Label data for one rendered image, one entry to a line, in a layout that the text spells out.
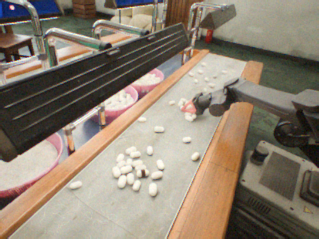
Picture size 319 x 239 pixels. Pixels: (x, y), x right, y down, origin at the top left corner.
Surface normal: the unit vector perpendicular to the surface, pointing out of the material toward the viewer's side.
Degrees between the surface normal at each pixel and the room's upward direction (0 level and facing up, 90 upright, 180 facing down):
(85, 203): 0
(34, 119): 58
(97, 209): 0
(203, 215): 0
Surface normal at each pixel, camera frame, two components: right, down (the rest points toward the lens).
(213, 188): 0.11, -0.80
